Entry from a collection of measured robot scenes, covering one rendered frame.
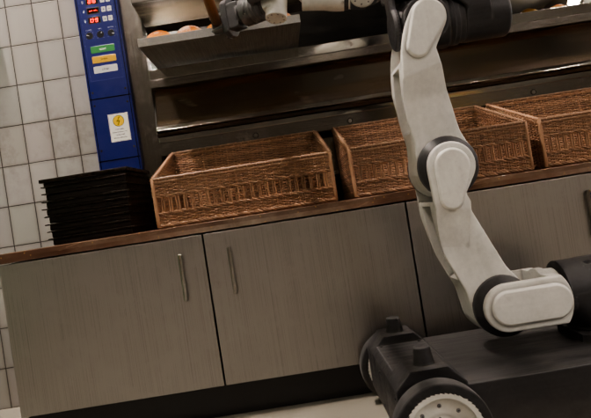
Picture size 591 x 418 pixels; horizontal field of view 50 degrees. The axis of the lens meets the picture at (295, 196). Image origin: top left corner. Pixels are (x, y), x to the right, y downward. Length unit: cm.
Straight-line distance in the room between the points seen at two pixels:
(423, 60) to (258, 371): 99
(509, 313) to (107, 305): 111
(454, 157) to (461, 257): 24
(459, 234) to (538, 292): 22
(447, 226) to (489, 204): 45
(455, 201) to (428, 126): 19
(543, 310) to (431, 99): 55
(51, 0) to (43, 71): 27
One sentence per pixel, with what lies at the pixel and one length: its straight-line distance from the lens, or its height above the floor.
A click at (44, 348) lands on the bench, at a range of 202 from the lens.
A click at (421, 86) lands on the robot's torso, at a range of 152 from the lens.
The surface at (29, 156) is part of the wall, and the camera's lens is 259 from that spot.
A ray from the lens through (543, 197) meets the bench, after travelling 198.
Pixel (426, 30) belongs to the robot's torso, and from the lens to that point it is 152.
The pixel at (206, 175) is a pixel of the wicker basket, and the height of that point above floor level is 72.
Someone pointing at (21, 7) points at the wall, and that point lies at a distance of 270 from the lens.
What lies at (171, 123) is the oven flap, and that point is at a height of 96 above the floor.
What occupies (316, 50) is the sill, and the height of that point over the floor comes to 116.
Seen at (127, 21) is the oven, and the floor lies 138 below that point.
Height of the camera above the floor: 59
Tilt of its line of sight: 1 degrees up
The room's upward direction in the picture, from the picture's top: 9 degrees counter-clockwise
